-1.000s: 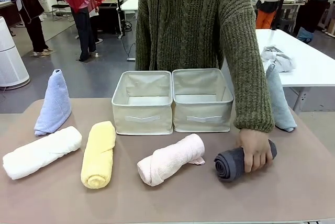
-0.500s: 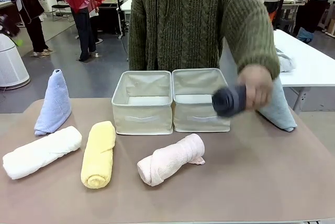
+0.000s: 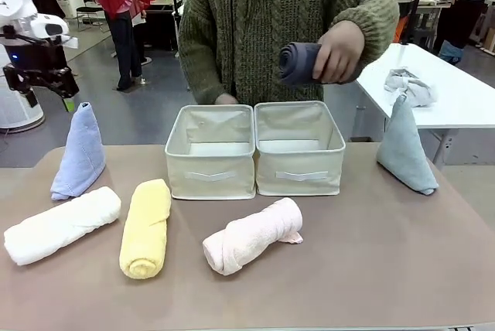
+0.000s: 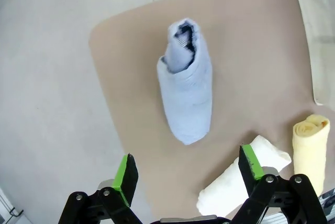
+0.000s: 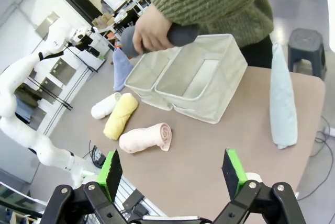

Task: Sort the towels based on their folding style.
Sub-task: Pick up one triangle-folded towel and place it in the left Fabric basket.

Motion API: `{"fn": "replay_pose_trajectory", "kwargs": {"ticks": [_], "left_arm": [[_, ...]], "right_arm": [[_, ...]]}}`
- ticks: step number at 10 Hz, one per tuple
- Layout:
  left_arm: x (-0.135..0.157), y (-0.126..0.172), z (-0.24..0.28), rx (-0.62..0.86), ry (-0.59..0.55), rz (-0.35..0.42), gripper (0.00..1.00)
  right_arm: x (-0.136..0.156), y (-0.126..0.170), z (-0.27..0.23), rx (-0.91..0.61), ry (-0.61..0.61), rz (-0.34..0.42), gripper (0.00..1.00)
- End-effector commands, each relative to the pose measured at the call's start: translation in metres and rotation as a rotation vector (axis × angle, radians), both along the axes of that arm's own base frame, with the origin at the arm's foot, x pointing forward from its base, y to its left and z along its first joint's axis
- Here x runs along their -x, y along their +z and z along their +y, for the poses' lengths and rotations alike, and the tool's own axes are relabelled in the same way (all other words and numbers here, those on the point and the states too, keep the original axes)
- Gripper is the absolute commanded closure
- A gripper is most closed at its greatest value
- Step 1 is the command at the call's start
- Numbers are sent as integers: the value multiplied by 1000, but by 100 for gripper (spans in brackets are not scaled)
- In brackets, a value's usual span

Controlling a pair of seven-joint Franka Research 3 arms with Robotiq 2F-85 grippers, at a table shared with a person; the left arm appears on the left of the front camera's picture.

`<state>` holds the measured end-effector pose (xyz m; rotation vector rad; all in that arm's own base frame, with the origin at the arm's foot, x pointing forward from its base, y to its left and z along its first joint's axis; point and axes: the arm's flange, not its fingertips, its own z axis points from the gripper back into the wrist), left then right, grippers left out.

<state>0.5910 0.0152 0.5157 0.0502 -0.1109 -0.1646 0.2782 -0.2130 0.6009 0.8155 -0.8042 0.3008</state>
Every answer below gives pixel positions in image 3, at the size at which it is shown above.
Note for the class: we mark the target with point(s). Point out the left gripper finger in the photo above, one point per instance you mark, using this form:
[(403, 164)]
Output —
[(31, 99), (69, 105)]

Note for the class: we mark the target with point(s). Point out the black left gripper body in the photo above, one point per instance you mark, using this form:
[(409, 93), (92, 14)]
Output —
[(33, 58)]

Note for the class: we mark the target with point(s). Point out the lavender blue cone towel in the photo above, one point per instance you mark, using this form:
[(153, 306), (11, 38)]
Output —
[(79, 157)]

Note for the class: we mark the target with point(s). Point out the white towel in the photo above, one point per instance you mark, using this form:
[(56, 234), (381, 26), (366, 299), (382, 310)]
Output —
[(58, 226)]

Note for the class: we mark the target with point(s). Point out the yellow towel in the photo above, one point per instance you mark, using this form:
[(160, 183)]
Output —
[(145, 230)]

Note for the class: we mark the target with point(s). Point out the pink towel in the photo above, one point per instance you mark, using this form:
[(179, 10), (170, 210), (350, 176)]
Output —
[(251, 238)]

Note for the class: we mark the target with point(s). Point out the dark grey towel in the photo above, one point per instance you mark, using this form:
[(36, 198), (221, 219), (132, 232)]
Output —
[(298, 62)]

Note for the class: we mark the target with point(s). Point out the pale teal cone towel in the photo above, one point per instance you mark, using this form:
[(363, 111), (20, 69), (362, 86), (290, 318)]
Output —
[(404, 153)]

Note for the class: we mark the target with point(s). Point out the person right forearm green sleeve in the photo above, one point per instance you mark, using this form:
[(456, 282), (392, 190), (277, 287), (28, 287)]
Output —
[(201, 72)]

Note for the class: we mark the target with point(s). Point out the person left forearm green sleeve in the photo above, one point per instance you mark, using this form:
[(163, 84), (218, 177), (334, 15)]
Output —
[(373, 18)]

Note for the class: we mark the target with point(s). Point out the person right hand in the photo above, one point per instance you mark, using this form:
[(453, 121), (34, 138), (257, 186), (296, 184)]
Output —
[(226, 99)]

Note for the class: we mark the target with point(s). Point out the person left hand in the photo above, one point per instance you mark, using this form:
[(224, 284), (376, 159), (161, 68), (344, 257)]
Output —
[(340, 52)]

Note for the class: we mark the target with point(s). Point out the white cylindrical air purifier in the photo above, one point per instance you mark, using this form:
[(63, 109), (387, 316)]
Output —
[(19, 114)]

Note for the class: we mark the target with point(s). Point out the black metal chair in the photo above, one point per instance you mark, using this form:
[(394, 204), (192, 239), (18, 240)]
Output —
[(91, 12)]

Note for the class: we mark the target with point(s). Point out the background work desk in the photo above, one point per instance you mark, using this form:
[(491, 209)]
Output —
[(160, 21)]

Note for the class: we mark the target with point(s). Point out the cream fabric storage box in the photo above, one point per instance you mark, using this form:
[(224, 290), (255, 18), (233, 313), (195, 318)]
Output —
[(210, 164), (298, 164)]

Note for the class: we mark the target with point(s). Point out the person torso green knit sweater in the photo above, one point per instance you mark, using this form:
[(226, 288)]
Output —
[(247, 18)]

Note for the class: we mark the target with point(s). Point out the crumpled grey cloth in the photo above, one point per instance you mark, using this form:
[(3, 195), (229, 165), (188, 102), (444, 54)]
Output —
[(414, 87)]

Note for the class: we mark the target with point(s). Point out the black tripod pole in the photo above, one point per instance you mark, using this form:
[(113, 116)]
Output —
[(415, 2)]

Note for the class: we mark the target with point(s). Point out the white side table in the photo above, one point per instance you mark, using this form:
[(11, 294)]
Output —
[(456, 79)]

